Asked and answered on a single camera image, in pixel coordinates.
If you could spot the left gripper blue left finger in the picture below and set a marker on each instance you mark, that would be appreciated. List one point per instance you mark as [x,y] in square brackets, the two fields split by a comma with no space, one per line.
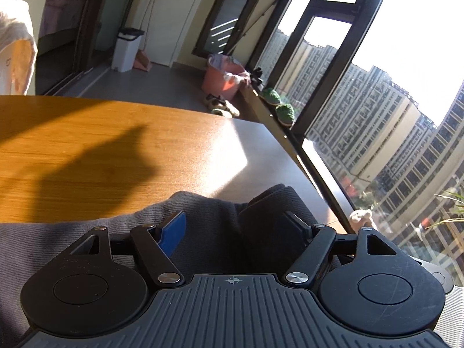
[171,232]

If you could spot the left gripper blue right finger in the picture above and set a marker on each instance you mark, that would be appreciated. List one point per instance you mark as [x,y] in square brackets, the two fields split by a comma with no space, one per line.
[295,229]

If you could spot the dark grey knit trousers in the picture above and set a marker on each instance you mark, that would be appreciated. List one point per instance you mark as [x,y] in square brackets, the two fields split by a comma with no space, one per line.
[233,280]

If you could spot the hand in brown glove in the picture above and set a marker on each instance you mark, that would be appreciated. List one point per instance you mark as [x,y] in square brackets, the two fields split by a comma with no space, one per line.
[361,218]

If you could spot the slippers on floor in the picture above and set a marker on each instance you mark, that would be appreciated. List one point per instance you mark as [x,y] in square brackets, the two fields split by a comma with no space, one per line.
[220,106]

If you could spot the green slipper farther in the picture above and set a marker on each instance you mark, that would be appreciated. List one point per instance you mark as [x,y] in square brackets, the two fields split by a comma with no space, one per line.
[271,97]

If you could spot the pink plastic bucket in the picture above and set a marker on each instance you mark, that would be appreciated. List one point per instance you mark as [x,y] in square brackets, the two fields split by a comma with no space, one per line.
[224,76]

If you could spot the pink dustpan with broom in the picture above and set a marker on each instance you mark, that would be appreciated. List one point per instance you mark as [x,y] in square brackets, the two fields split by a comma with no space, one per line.
[142,61]

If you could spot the white trash bin black lid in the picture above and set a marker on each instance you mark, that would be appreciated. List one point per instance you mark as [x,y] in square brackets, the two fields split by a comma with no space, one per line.
[127,45]

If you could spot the cream cloth on cleaner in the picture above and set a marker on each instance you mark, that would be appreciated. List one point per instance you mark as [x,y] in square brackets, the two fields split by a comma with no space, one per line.
[18,48]

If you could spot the bed with pink cover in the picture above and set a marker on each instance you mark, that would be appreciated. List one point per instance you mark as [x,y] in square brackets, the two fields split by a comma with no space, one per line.
[60,15]

